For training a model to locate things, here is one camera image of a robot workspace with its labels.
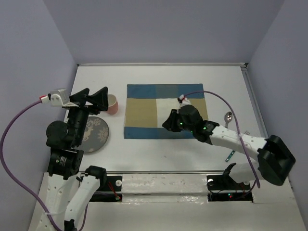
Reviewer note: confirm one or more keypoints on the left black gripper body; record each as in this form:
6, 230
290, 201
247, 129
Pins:
80, 115

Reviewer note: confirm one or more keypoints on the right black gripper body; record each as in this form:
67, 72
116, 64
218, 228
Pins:
187, 127

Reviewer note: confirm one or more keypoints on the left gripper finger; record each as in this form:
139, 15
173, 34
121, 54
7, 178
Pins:
79, 98
99, 100

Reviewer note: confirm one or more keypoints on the pink ceramic mug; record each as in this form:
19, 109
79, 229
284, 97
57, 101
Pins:
112, 104

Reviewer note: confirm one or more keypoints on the grey reindeer plate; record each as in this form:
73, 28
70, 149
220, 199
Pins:
95, 136

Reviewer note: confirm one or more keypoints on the blue yellow checked placemat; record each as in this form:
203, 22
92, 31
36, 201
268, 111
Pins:
149, 105

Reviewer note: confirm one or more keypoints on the teal handled metal spoon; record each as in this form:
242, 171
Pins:
228, 118

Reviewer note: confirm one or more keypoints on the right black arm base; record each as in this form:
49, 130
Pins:
219, 191

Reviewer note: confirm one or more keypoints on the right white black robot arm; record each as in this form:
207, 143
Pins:
269, 158

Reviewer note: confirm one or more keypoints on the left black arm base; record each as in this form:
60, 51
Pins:
110, 192

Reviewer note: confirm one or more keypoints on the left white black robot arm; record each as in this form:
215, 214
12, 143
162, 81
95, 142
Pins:
61, 211

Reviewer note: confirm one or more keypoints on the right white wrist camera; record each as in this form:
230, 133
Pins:
183, 101

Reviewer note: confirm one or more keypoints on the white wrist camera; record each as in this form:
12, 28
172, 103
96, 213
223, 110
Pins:
59, 97
183, 101

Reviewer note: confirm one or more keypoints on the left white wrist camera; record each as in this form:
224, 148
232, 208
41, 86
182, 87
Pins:
59, 97

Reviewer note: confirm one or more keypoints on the teal handled metal fork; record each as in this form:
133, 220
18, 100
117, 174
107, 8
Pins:
233, 151

